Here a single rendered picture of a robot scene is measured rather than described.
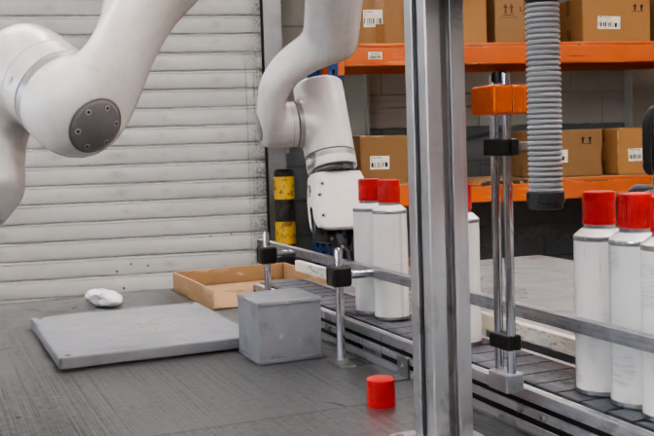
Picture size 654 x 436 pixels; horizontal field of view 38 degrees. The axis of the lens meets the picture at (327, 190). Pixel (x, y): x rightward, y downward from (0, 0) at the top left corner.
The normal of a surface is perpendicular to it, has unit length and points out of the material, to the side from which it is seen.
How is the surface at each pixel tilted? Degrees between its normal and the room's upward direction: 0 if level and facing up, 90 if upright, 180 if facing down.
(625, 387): 90
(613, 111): 90
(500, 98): 90
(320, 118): 73
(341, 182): 67
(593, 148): 90
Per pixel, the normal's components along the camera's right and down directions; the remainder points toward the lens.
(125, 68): 0.82, 0.00
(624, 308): -0.65, 0.06
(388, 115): 0.21, 0.04
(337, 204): 0.36, -0.31
